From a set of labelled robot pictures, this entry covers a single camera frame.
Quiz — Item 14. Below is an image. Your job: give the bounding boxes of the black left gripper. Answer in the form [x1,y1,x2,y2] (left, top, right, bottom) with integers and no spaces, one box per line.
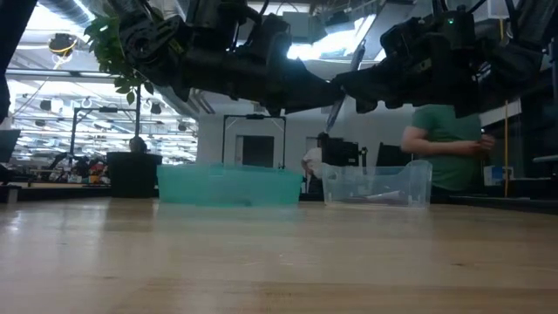
[191,47,344,115]

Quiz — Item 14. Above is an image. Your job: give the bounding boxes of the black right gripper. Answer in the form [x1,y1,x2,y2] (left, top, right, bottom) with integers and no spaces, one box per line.
[334,10,480,118]

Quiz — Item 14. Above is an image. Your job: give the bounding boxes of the green translucent plastic bin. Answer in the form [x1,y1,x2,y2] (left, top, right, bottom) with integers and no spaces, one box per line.
[156,163,305,206]

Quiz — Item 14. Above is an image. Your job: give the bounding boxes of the black monitor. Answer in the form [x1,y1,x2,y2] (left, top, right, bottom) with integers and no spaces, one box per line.
[322,137,370,167]
[377,142,413,167]

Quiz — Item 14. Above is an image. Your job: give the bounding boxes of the person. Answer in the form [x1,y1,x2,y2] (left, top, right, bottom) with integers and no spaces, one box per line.
[128,135,148,154]
[400,103,497,195]
[300,132,332,195]

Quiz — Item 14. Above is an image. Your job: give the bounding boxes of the clear plastic bin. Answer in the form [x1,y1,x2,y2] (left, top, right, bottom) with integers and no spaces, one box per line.
[321,160,433,208]

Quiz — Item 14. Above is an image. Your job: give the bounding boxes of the white box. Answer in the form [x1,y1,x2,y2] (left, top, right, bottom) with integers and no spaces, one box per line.
[482,165,515,188]

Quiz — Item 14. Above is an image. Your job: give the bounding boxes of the black shelving unit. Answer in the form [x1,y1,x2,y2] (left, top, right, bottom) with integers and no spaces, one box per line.
[429,99,558,215]

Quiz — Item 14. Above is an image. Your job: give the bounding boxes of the black plant pot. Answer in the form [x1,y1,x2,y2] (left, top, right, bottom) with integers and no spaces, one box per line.
[106,151,163,200]

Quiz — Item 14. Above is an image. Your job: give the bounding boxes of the green leafy artificial plant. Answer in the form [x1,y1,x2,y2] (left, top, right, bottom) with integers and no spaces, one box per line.
[84,15,156,154]

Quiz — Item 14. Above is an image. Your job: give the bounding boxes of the colourful toys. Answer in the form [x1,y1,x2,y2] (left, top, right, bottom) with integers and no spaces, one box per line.
[80,156,108,184]

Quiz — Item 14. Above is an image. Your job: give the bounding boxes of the long ceiling light strip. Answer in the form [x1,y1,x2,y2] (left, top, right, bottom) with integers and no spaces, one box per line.
[6,68,117,82]

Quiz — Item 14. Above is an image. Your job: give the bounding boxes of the dark workbench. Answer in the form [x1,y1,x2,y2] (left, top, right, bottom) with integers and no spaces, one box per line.
[0,182,112,204]

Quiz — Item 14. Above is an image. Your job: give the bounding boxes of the black laptop screen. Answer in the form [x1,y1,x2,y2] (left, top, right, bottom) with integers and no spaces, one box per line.
[0,129,22,165]

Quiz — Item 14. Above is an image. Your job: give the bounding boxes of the black gantry frame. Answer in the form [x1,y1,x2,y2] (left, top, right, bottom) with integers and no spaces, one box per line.
[221,113,288,169]

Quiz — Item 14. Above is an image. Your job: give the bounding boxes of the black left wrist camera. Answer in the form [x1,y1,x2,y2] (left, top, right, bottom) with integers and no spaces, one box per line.
[261,15,294,60]

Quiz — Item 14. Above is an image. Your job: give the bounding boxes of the hanging cable reel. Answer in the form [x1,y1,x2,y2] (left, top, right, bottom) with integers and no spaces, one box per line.
[46,32,78,58]

